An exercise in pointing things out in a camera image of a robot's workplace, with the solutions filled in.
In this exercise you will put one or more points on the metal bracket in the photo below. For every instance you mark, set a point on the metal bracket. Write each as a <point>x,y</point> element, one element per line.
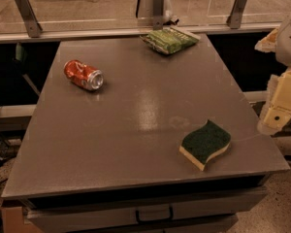
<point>32,25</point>
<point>234,20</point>
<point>158,11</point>

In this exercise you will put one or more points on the red coke can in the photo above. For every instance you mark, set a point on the red coke can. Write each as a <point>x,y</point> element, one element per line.
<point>83,75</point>

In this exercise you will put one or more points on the grey drawer with handle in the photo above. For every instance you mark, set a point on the grey drawer with handle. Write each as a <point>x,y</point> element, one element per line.
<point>213,212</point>

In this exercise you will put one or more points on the green chip bag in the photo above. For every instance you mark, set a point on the green chip bag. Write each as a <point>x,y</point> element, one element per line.
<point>171,40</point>

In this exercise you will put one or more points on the middle metal bracket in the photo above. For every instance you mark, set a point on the middle metal bracket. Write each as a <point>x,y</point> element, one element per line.
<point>158,11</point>

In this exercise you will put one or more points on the left metal bracket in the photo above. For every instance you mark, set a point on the left metal bracket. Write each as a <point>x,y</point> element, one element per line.
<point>32,25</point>

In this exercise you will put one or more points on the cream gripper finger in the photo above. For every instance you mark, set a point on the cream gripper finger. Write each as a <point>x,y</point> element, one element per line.
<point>268,43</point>
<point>276,112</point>

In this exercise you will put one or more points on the right metal bracket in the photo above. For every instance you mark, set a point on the right metal bracket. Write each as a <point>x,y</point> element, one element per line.
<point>234,20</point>

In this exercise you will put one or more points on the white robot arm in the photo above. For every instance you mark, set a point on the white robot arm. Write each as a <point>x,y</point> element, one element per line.
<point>283,43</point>

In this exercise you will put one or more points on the grey metal rail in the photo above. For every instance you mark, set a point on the grey metal rail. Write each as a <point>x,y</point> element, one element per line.
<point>131,32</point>

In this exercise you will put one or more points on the green yellow sponge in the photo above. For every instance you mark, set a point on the green yellow sponge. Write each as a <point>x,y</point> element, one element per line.
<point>204,144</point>

